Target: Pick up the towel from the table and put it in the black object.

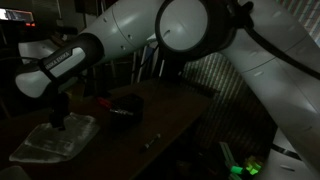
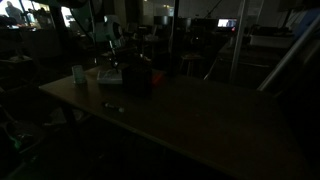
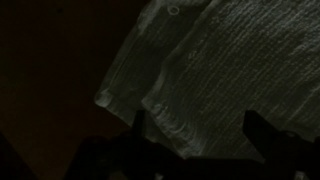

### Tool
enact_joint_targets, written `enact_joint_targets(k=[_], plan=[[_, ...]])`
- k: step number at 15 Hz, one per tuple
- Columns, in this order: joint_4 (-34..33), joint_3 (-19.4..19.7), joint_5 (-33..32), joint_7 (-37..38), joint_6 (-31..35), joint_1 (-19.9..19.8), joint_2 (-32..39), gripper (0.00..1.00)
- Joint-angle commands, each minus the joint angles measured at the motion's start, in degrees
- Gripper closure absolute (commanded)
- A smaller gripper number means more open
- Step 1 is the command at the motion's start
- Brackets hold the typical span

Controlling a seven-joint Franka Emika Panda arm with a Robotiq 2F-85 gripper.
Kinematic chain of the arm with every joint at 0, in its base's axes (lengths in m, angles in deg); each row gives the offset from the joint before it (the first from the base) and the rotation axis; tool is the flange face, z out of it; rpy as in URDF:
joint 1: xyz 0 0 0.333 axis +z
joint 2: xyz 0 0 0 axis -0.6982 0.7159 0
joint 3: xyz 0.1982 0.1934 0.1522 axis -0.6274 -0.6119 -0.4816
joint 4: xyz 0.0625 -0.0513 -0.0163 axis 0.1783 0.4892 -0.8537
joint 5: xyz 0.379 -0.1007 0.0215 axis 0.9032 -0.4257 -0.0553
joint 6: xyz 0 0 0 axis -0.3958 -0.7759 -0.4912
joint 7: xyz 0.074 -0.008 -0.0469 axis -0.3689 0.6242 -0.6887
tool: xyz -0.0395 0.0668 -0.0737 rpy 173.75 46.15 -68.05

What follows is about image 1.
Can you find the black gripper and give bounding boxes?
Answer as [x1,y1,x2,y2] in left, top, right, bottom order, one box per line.
[49,92,72,131]

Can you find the red flat object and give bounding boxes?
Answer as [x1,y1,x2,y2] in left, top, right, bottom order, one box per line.
[96,96,113,110]

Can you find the glowing green objects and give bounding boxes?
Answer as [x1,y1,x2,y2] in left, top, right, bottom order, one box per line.
[229,156,264,177]

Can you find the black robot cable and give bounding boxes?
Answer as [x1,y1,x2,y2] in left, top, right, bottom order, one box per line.
[233,1,320,82]

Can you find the white towel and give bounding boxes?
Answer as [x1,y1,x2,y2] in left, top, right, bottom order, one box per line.
[8,112,101,165]

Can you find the black box container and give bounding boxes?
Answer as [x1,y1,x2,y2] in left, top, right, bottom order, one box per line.
[107,93,145,130]

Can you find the lit computer monitor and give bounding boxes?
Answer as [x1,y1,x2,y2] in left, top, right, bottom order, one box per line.
[0,7,36,28]

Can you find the black and white marker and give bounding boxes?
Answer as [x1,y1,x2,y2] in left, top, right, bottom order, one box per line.
[143,133,162,150]

